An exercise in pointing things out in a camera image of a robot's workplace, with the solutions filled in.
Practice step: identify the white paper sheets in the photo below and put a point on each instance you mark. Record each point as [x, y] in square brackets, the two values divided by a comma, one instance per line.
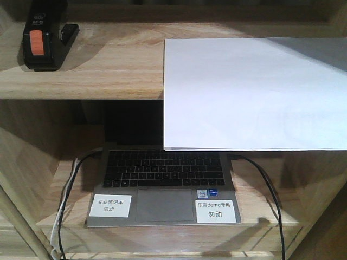
[255, 94]

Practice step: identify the black stapler orange label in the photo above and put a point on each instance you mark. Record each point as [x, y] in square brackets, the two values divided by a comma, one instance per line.
[45, 45]

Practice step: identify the grey laptop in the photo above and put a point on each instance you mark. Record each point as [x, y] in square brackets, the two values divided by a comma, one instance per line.
[163, 184]

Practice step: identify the white label sticker right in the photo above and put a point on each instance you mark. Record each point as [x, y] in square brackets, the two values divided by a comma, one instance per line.
[215, 211]

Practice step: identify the white label sticker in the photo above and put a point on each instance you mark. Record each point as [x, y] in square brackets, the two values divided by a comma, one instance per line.
[215, 211]
[109, 205]

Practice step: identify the white label sticker left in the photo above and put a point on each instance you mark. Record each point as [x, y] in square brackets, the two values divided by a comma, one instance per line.
[109, 205]

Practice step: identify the wooden shelf unit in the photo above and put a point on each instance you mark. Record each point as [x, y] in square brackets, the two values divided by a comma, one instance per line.
[119, 54]

